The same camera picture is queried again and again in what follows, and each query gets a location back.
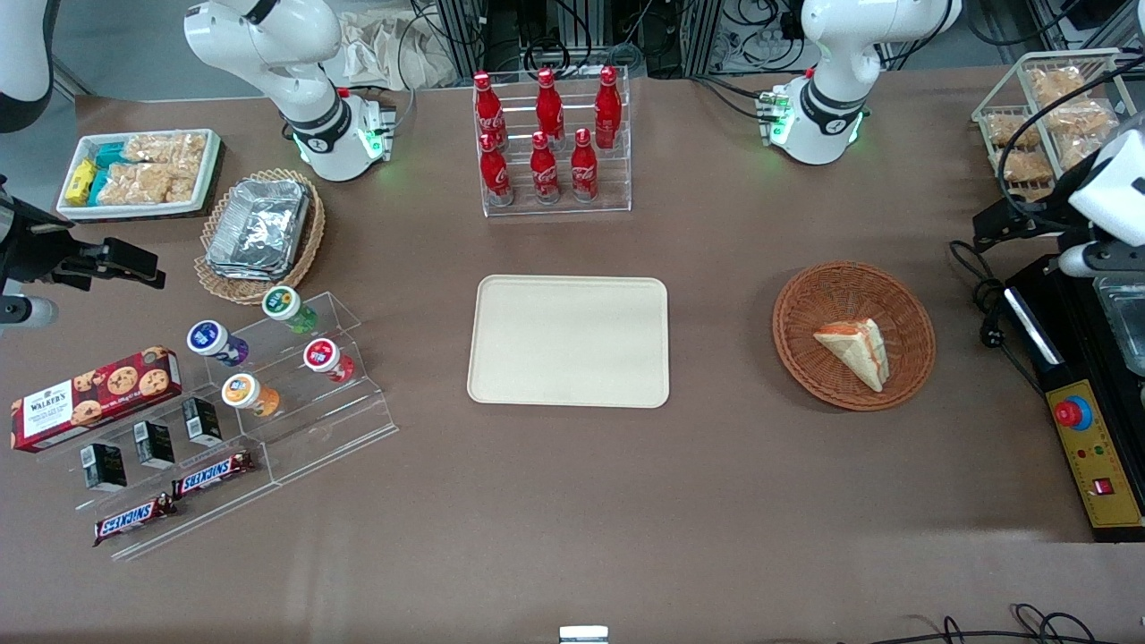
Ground brown round wicker basket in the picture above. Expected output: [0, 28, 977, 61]
[772, 260, 937, 412]

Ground triangular sandwich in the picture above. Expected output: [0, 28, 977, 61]
[812, 318, 892, 394]

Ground teal snack packet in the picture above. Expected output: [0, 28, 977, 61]
[88, 142, 128, 203]

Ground black machine with yellow panel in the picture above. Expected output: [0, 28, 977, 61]
[1003, 253, 1145, 545]

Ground black power cable with plug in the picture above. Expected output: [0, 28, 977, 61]
[947, 239, 1048, 395]

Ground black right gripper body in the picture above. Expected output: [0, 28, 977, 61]
[0, 177, 78, 294]

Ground red Walkers cookie box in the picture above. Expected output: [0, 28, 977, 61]
[10, 346, 183, 453]

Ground red small drink bottle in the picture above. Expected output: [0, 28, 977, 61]
[302, 337, 357, 384]

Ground black floor cables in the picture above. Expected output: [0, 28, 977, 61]
[839, 603, 1145, 644]

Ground green small drink bottle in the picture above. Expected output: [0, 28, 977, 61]
[261, 285, 319, 335]

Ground clear acrylic bottle rack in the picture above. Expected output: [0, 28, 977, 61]
[472, 66, 632, 218]

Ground purple small drink bottle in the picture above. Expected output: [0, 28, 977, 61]
[186, 319, 250, 368]

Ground aluminium frame equipment rack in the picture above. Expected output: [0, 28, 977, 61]
[433, 0, 806, 81]

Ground clear plastic container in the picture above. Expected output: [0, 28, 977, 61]
[1093, 273, 1145, 377]

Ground silver foil container stack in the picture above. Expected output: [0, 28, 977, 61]
[205, 178, 312, 282]

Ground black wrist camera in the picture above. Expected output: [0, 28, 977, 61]
[55, 236, 167, 292]
[972, 192, 1089, 254]

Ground yellow snack packet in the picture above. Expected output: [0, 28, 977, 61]
[64, 158, 98, 207]

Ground beige plastic tray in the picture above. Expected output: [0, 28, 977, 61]
[466, 275, 671, 410]

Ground white rectangular snack tray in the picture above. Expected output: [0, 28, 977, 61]
[55, 128, 224, 221]

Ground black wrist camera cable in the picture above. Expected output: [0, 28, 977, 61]
[1008, 52, 1145, 217]

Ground light oval wicker basket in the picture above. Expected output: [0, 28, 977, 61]
[194, 168, 327, 306]

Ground small black carton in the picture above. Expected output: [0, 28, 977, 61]
[133, 420, 177, 470]
[181, 397, 224, 448]
[81, 443, 129, 492]

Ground red cola bottle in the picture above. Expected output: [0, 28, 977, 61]
[473, 72, 507, 151]
[570, 128, 599, 203]
[529, 131, 561, 206]
[535, 67, 565, 144]
[594, 64, 623, 149]
[479, 132, 514, 208]

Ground white wire basket rack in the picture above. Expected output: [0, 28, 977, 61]
[971, 48, 1145, 207]

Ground Snickers chocolate bar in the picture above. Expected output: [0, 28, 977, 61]
[92, 493, 178, 547]
[171, 450, 257, 500]

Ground clear rice cracker pack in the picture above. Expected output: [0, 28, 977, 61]
[123, 131, 208, 168]
[96, 162, 203, 206]

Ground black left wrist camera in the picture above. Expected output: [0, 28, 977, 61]
[972, 192, 1089, 254]

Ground orange small drink bottle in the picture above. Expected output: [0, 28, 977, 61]
[221, 373, 282, 419]

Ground crumpled beige bag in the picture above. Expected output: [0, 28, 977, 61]
[335, 9, 459, 91]

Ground clear acrylic stepped stand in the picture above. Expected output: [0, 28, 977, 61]
[40, 394, 280, 564]
[199, 291, 400, 486]

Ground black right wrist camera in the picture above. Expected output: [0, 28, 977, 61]
[55, 236, 167, 292]

